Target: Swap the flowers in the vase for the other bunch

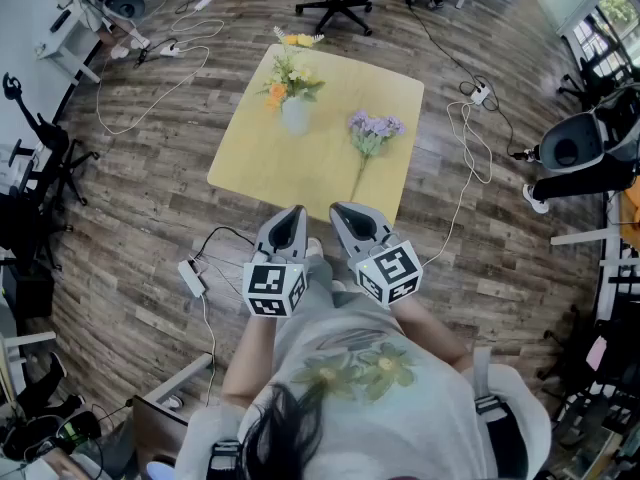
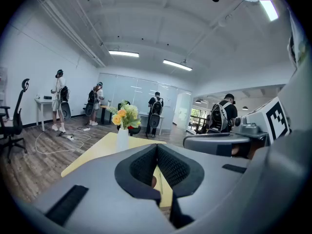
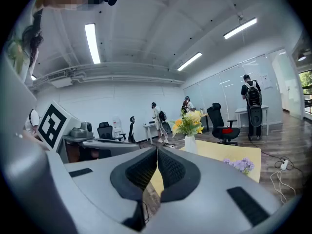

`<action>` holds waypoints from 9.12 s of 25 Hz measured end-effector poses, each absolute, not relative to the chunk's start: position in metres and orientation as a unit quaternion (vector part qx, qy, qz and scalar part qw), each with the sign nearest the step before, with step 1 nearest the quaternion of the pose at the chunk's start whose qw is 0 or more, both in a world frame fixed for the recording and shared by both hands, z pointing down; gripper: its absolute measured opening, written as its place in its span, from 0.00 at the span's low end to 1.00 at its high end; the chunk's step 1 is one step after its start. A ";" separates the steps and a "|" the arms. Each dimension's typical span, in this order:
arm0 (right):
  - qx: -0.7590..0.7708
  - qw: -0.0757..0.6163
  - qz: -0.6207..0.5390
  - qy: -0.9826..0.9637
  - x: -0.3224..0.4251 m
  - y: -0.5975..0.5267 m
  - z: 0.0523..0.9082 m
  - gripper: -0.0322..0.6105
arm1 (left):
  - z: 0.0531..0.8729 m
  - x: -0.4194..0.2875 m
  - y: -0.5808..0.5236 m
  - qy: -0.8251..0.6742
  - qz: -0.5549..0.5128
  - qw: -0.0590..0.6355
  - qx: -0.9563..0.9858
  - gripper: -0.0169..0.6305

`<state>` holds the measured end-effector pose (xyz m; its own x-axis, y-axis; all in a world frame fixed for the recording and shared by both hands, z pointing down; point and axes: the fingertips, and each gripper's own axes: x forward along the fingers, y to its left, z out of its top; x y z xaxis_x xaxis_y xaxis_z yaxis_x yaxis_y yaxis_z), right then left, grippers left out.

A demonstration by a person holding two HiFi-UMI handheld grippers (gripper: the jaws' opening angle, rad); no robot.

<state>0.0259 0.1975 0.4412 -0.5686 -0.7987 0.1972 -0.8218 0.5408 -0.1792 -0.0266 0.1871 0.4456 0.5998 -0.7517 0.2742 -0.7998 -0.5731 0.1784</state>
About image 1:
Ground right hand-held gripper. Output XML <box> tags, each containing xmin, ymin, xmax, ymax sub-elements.
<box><xmin>329</xmin><ymin>201</ymin><xmax>424</xmax><ymax>311</ymax></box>

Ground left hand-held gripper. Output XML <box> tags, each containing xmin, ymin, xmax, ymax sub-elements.
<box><xmin>243</xmin><ymin>204</ymin><xmax>309</xmax><ymax>319</ymax></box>

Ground purple flower bouquet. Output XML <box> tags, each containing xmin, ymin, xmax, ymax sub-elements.
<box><xmin>347</xmin><ymin>109</ymin><xmax>407</xmax><ymax>202</ymax></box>

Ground white vase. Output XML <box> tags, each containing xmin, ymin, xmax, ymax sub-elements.
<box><xmin>280</xmin><ymin>96</ymin><xmax>312</xmax><ymax>137</ymax></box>

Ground yellow orange flower bouquet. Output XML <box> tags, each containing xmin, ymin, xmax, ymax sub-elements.
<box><xmin>254</xmin><ymin>25</ymin><xmax>327</xmax><ymax>114</ymax></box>

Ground person's left forearm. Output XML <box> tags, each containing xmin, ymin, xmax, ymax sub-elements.
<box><xmin>221</xmin><ymin>312</ymin><xmax>279</xmax><ymax>409</ymax></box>

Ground person's right forearm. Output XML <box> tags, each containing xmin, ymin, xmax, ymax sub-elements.
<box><xmin>389</xmin><ymin>295</ymin><xmax>474</xmax><ymax>372</ymax></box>

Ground person's grey trousers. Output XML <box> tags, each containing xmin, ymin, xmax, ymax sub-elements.
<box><xmin>297</xmin><ymin>250</ymin><xmax>381</xmax><ymax>319</ymax></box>

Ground person's white floral shirt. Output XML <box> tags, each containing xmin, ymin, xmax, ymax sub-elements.
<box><xmin>174</xmin><ymin>307</ymin><xmax>552</xmax><ymax>480</ymax></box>

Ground pink sheet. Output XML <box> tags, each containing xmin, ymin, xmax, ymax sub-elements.
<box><xmin>585</xmin><ymin>336</ymin><xmax>607</xmax><ymax>372</ymax></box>

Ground orange wooden desk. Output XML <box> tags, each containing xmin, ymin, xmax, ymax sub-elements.
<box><xmin>617</xmin><ymin>177</ymin><xmax>640</xmax><ymax>249</ymax></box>

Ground black rack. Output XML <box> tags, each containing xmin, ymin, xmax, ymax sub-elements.
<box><xmin>539</xmin><ymin>305</ymin><xmax>640</xmax><ymax>449</ymax></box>

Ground window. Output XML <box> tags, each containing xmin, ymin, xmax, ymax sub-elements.
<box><xmin>569</xmin><ymin>0</ymin><xmax>640</xmax><ymax>87</ymax></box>

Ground black cable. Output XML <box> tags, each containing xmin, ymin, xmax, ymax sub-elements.
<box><xmin>192</xmin><ymin>225</ymin><xmax>256</xmax><ymax>264</ymax></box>
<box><xmin>407</xmin><ymin>5</ymin><xmax>526</xmax><ymax>162</ymax></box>

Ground white cable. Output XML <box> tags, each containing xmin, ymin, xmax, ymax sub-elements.
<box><xmin>170</xmin><ymin>7</ymin><xmax>226</xmax><ymax>47</ymax></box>
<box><xmin>94</xmin><ymin>45</ymin><xmax>211</xmax><ymax>137</ymax></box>
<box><xmin>419</xmin><ymin>100</ymin><xmax>494</xmax><ymax>269</ymax></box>
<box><xmin>197</xmin><ymin>292</ymin><xmax>219</xmax><ymax>407</ymax></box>

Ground grey camera headset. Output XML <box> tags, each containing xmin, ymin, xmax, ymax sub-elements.
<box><xmin>539</xmin><ymin>112</ymin><xmax>609</xmax><ymax>173</ymax></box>
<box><xmin>102</xmin><ymin>0</ymin><xmax>147</xmax><ymax>22</ymax></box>

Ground black harness strap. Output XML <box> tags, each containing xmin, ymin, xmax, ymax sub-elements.
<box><xmin>207</xmin><ymin>437</ymin><xmax>246</xmax><ymax>480</ymax></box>
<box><xmin>472</xmin><ymin>392</ymin><xmax>531</xmax><ymax>480</ymax></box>

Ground white furniture frame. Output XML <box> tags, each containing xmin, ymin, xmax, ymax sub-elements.
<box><xmin>549</xmin><ymin>187</ymin><xmax>640</xmax><ymax>322</ymax></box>

